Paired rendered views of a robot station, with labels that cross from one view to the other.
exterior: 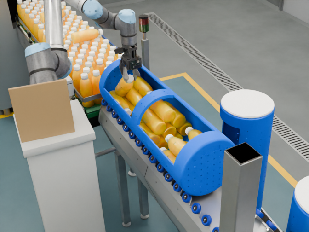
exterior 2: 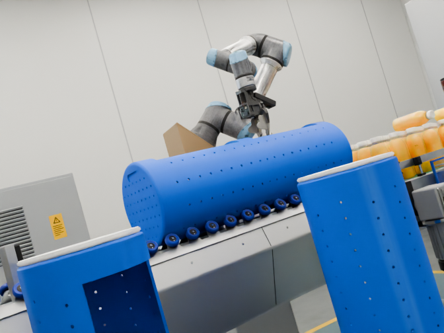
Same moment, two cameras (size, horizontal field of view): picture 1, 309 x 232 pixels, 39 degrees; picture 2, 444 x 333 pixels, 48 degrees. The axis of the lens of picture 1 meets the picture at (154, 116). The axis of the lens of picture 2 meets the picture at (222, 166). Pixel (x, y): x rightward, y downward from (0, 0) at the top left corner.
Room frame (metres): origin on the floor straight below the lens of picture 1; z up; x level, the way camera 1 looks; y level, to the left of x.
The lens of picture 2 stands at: (1.46, -1.87, 1.05)
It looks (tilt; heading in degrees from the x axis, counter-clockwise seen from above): 3 degrees up; 82
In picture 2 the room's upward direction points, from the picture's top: 16 degrees counter-clockwise
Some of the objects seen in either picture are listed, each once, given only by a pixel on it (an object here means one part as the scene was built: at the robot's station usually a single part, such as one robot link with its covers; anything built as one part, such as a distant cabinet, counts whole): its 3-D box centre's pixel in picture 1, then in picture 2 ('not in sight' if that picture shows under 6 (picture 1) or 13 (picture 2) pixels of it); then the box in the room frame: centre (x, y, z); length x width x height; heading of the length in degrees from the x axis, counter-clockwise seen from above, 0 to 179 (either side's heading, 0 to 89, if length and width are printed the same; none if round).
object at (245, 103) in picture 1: (247, 103); (344, 167); (1.98, -0.50, 1.03); 0.28 x 0.28 x 0.01
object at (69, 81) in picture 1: (59, 82); not in sight; (2.27, 0.54, 1.05); 0.20 x 0.10 x 0.10; 27
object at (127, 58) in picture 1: (130, 55); (250, 103); (1.91, 0.10, 1.38); 0.09 x 0.08 x 0.12; 27
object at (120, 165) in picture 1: (123, 190); not in sight; (2.13, 0.22, 0.31); 0.06 x 0.06 x 0.63; 27
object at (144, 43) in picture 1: (148, 108); not in sight; (2.72, 0.04, 0.55); 0.04 x 0.04 x 1.10; 27
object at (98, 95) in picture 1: (115, 90); not in sight; (2.29, 0.23, 0.96); 0.40 x 0.01 x 0.03; 117
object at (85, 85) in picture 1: (86, 90); not in sight; (2.25, 0.39, 0.99); 0.07 x 0.07 x 0.19
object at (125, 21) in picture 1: (127, 22); (240, 65); (1.92, 0.11, 1.54); 0.09 x 0.08 x 0.11; 65
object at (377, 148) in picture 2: not in sight; (382, 162); (2.38, 0.13, 0.99); 0.07 x 0.07 x 0.19
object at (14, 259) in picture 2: not in sight; (15, 273); (1.03, -0.41, 1.00); 0.10 x 0.04 x 0.15; 117
